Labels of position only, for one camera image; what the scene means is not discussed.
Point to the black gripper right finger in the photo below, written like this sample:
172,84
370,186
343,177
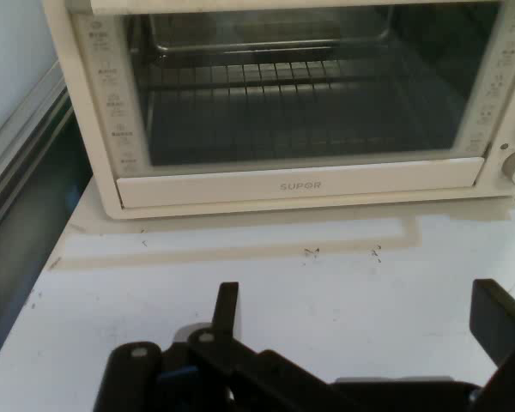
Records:
493,322

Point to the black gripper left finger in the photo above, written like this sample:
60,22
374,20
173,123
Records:
223,313

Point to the white toaster oven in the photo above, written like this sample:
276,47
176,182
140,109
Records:
511,64

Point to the aluminium frame rail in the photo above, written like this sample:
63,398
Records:
21,129

